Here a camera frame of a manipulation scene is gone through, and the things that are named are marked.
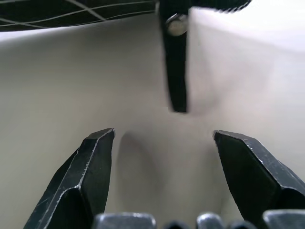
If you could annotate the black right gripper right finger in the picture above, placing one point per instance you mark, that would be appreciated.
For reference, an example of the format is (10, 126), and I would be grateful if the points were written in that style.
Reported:
(252, 171)

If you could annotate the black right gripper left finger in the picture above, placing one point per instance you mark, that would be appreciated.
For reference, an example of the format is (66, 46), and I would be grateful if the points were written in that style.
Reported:
(85, 171)

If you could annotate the black zipper pull tab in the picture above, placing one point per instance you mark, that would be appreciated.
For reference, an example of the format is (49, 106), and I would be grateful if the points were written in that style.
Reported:
(176, 64)

